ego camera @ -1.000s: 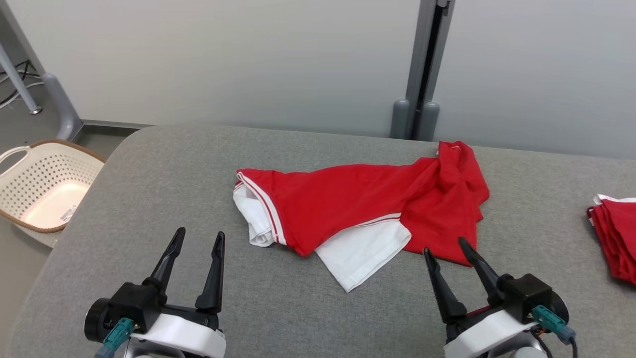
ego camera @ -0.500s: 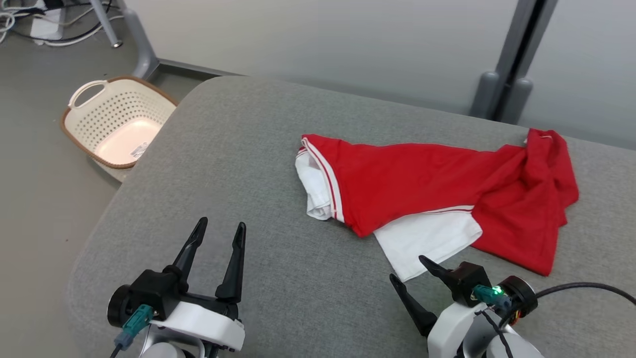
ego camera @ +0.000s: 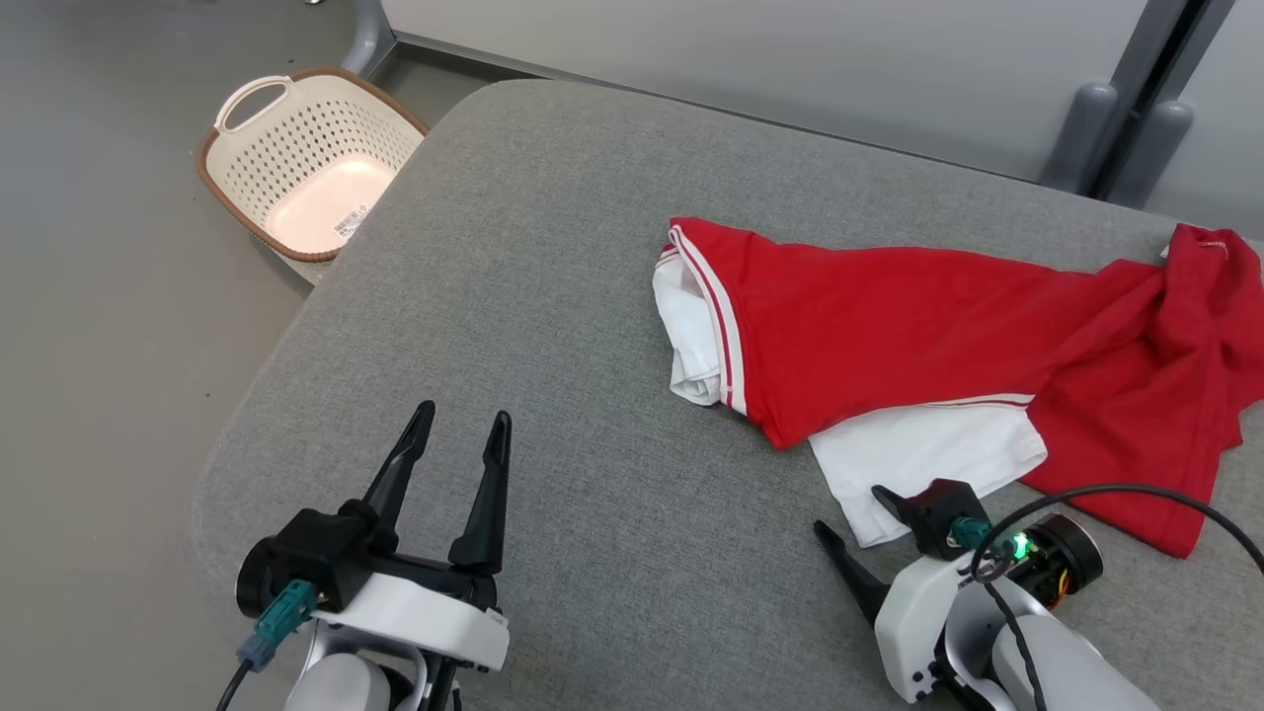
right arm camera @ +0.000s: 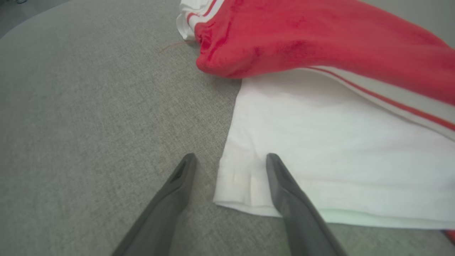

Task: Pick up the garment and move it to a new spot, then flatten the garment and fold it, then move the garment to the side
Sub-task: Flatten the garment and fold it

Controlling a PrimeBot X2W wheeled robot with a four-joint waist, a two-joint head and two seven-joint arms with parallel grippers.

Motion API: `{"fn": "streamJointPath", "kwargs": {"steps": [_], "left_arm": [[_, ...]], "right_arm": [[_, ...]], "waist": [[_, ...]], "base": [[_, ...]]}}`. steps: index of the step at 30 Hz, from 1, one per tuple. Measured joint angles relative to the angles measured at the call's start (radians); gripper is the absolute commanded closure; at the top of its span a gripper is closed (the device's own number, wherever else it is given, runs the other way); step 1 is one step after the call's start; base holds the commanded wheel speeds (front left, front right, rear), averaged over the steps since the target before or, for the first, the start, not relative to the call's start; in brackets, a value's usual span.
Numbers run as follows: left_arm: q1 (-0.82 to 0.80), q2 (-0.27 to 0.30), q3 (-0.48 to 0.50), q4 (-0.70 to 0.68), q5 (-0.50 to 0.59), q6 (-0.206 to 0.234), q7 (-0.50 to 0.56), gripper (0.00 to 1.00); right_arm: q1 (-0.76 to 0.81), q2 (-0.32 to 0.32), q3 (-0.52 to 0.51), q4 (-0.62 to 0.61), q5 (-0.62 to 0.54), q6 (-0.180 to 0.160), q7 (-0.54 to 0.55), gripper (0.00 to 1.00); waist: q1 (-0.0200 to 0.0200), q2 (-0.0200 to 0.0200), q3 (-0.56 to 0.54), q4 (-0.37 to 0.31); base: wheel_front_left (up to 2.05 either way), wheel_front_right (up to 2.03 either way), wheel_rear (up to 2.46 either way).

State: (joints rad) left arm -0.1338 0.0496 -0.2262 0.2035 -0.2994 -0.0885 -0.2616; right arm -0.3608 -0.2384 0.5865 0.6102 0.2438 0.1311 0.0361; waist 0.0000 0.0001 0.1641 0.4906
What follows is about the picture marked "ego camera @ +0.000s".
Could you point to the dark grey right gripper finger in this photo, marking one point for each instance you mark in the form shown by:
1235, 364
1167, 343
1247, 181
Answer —
897, 506
861, 588

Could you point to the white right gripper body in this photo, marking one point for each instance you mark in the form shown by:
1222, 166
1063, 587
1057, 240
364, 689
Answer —
908, 632

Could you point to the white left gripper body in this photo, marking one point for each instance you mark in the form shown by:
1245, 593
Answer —
425, 617

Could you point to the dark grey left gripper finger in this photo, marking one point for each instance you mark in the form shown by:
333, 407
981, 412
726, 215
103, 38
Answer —
400, 474
489, 513

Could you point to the red white basketball jersey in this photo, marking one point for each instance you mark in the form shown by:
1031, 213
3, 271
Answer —
889, 326

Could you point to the cream perforated laundry basket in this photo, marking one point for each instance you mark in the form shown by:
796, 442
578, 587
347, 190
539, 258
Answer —
316, 168

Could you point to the curved grey partition leg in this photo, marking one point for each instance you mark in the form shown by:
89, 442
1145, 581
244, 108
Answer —
370, 35

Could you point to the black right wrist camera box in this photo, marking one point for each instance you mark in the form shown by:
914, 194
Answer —
938, 513

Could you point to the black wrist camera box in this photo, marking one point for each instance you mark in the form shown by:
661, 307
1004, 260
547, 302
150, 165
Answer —
316, 553
938, 513

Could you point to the teal right camera connector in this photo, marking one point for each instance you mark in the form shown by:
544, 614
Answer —
970, 533

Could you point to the teal camera connector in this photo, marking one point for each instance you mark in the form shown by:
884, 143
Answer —
281, 617
970, 533

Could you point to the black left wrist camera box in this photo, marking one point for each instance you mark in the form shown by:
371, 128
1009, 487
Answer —
316, 553

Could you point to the teal left camera connector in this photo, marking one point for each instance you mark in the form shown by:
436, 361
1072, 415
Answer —
281, 617

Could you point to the grey cylindrical post foot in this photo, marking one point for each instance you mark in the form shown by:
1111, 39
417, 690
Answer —
1081, 138
1153, 153

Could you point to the grey partition post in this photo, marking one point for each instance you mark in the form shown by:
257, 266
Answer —
1155, 79

